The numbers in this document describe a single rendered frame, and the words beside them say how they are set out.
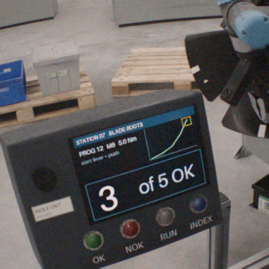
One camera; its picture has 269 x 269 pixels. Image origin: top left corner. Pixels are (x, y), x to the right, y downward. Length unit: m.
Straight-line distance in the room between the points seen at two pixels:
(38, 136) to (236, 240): 1.86
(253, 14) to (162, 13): 5.87
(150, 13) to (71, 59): 3.02
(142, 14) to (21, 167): 6.21
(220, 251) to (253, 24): 0.42
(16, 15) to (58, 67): 4.51
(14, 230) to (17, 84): 1.64
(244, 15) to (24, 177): 0.54
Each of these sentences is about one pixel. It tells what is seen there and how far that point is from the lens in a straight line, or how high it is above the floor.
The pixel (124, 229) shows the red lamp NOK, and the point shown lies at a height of 1.12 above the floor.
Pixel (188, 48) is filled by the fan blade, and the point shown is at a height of 1.07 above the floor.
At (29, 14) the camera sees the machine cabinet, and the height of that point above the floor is 0.17.
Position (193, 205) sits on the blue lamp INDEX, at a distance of 0.63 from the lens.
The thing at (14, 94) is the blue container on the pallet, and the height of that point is 0.23.
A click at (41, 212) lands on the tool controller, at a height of 1.17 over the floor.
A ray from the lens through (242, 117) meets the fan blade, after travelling 1.20.
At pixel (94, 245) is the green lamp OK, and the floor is 1.11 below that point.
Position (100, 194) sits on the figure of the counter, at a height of 1.17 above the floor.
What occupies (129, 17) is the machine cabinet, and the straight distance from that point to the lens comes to 6.70.
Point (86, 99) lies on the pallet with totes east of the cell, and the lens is 3.89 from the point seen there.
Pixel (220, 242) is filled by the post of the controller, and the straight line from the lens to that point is 0.81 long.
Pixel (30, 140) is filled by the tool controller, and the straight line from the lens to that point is 0.55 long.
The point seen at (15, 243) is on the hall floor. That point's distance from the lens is 2.52.
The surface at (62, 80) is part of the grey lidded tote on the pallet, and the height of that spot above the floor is 0.26.
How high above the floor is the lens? 1.48
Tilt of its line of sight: 26 degrees down
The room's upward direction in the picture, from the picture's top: 7 degrees counter-clockwise
